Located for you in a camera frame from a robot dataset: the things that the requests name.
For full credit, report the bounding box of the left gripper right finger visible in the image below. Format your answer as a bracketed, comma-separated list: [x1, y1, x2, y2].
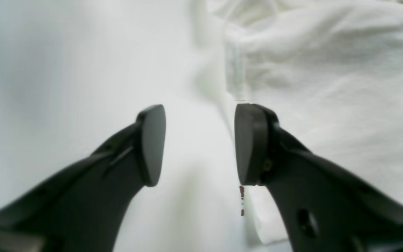
[234, 104, 403, 252]

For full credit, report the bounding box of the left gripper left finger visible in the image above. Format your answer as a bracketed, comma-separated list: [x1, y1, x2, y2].
[0, 105, 166, 252]

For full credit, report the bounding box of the white printed T-shirt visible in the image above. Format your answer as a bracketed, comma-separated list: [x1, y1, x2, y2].
[205, 0, 403, 246]

